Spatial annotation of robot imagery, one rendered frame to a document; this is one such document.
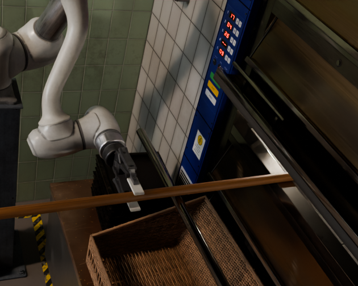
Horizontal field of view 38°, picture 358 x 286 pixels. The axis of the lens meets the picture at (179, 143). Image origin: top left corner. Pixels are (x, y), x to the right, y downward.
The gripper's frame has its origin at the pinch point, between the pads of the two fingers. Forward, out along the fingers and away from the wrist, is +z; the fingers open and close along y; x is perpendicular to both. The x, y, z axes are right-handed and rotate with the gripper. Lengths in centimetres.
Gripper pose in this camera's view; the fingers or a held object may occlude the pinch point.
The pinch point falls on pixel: (134, 195)
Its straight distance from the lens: 153.3
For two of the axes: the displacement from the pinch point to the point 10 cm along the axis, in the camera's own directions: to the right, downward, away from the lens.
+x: -9.0, 0.7, -4.3
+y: -2.1, 7.9, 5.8
